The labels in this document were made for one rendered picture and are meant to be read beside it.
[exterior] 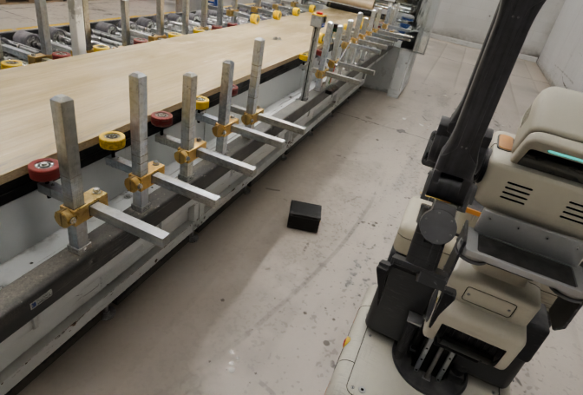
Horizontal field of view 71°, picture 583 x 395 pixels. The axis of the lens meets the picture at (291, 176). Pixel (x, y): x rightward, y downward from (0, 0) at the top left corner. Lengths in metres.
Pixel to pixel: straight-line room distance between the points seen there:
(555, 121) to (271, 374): 1.43
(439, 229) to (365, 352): 1.04
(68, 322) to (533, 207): 1.61
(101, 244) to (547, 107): 1.18
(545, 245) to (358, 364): 0.84
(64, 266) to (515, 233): 1.14
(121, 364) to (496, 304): 1.40
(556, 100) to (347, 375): 1.10
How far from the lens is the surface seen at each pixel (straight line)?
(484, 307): 1.22
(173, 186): 1.36
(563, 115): 0.95
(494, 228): 1.05
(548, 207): 1.05
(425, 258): 0.78
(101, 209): 1.22
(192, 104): 1.48
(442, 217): 0.70
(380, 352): 1.70
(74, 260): 1.29
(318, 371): 1.93
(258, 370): 1.88
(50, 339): 1.82
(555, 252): 1.08
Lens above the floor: 1.55
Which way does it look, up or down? 29 degrees down
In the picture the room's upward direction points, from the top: 11 degrees clockwise
